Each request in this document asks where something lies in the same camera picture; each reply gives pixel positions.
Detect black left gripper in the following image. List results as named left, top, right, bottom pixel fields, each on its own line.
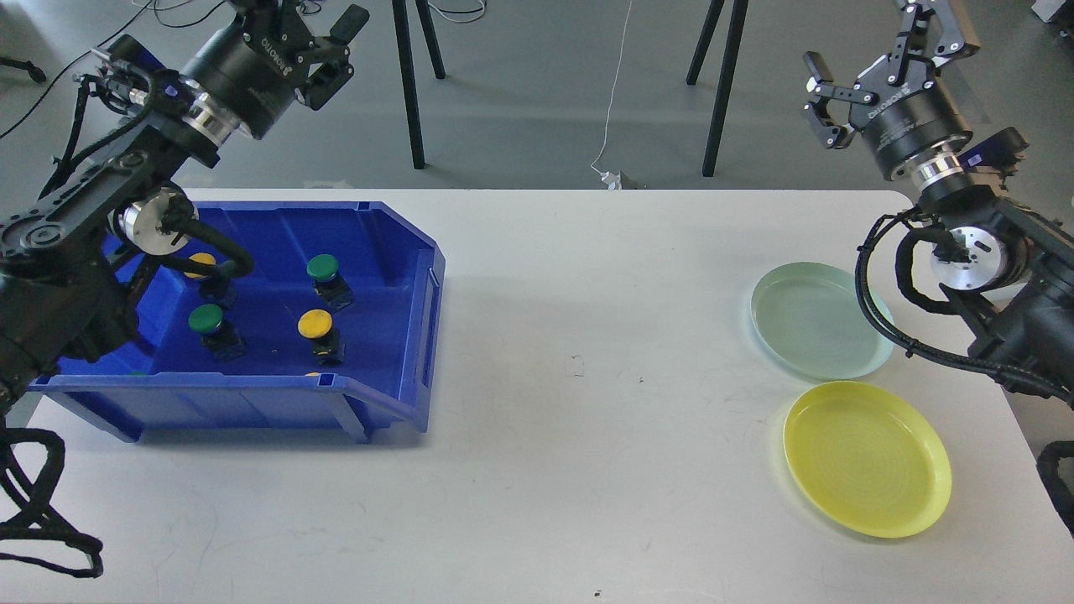
left=180, top=1, right=371, bottom=140

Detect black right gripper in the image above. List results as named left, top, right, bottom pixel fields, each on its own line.
left=802, top=1, right=981, bottom=182

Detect yellow button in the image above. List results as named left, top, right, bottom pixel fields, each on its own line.
left=297, top=310, right=345, bottom=366
left=183, top=253, right=240, bottom=305

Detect green button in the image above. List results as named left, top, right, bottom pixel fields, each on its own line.
left=187, top=303, right=247, bottom=362
left=305, top=253, right=354, bottom=312

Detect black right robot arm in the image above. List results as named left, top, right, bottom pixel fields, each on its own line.
left=802, top=1, right=1073, bottom=404

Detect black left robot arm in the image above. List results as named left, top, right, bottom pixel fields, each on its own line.
left=1, top=1, right=369, bottom=413

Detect pale green plate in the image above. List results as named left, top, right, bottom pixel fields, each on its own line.
left=748, top=263, right=894, bottom=382

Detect yellow plate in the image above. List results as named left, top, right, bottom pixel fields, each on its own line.
left=781, top=382, right=954, bottom=540

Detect black stand legs left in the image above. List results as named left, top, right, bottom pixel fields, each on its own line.
left=391, top=1, right=446, bottom=169

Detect black stand legs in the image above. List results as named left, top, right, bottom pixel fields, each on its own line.
left=686, top=1, right=749, bottom=177
left=391, top=1, right=446, bottom=169

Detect black stand legs right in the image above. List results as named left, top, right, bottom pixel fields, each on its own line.
left=686, top=1, right=749, bottom=177

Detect blue plastic bin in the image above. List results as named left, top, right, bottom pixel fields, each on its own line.
left=30, top=201, right=445, bottom=443

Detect black cable on floor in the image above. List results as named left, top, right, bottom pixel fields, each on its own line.
left=0, top=0, right=232, bottom=142

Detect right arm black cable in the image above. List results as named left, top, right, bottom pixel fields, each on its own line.
left=855, top=210, right=1074, bottom=404

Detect white cable on floor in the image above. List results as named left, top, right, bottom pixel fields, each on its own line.
left=591, top=0, right=635, bottom=190

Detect left arm black cable loom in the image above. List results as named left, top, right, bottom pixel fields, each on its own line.
left=0, top=428, right=105, bottom=580

